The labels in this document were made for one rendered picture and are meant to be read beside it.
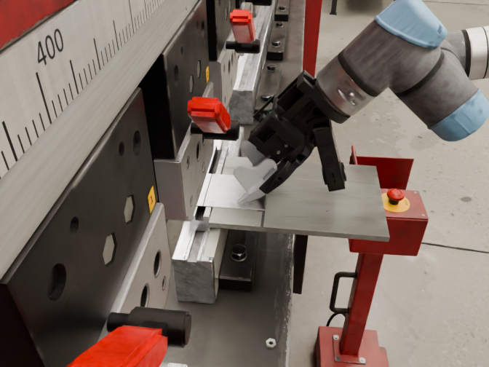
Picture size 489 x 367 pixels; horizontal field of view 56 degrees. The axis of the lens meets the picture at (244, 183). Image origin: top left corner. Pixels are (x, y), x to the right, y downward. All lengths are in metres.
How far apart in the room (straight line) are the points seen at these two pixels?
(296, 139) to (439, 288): 1.51
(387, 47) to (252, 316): 0.42
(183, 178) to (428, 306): 1.68
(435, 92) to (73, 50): 0.48
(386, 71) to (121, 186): 0.41
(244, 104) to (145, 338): 0.98
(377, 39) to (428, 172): 2.14
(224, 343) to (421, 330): 1.28
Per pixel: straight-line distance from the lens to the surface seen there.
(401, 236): 1.12
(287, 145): 0.64
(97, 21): 0.23
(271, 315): 0.73
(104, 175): 0.23
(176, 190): 0.38
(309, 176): 0.78
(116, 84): 0.25
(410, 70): 0.60
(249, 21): 0.50
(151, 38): 0.30
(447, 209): 2.47
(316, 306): 1.87
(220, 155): 0.83
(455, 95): 0.63
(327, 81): 0.61
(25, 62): 0.17
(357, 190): 0.76
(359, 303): 1.40
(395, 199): 1.09
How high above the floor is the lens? 1.46
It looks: 37 degrees down
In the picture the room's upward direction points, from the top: straight up
